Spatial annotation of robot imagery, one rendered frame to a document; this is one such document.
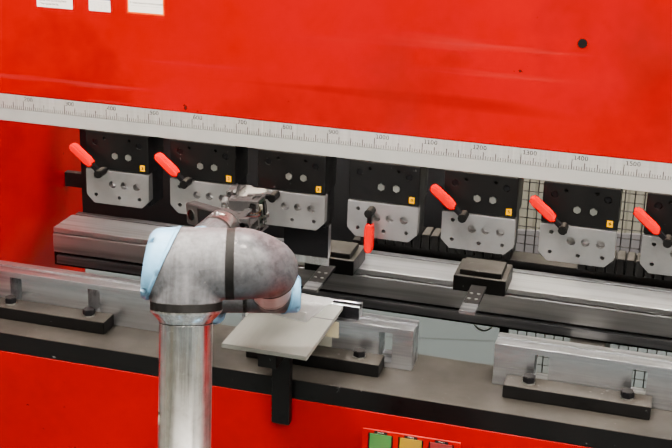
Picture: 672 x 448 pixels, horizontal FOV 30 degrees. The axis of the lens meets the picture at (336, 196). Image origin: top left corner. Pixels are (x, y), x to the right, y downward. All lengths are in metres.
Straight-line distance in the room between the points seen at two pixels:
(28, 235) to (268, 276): 1.46
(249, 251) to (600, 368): 0.95
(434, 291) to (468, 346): 1.98
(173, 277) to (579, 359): 1.01
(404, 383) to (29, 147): 1.21
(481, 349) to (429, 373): 2.17
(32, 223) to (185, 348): 1.43
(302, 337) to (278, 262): 0.59
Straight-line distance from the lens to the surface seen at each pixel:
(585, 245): 2.55
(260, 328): 2.61
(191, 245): 1.98
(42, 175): 3.39
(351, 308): 2.73
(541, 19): 2.44
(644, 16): 2.42
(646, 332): 2.91
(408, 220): 2.59
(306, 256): 2.73
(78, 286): 2.95
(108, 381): 2.87
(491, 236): 2.56
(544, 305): 2.90
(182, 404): 2.02
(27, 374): 2.96
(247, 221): 2.44
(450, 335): 4.99
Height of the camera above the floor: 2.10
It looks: 19 degrees down
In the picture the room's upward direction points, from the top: 2 degrees clockwise
